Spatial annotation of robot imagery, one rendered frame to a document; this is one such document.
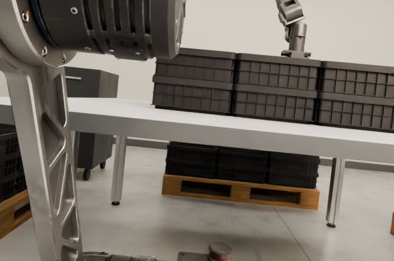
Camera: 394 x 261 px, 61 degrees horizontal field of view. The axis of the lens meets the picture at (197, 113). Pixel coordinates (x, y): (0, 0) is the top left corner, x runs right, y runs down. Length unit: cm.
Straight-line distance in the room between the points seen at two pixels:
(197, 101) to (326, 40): 397
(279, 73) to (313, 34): 380
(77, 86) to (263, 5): 300
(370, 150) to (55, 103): 60
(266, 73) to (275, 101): 11
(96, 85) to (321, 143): 222
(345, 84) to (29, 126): 106
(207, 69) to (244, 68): 13
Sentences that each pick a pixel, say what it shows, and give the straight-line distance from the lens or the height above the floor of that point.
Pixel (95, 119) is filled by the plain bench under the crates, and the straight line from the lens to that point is 72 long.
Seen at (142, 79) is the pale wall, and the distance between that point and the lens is 476.
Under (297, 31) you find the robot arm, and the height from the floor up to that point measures 103.
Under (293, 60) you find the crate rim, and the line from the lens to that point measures 124.
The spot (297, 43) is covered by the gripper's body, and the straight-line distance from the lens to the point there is 132.
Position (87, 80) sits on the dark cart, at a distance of 278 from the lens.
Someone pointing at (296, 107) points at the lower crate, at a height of 76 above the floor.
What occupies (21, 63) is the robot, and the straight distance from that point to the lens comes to 43.
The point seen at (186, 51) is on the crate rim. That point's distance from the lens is 123.
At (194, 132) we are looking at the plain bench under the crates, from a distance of 69.
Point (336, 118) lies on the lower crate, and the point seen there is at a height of 73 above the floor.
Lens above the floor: 75
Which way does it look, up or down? 2 degrees down
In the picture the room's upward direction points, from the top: 6 degrees clockwise
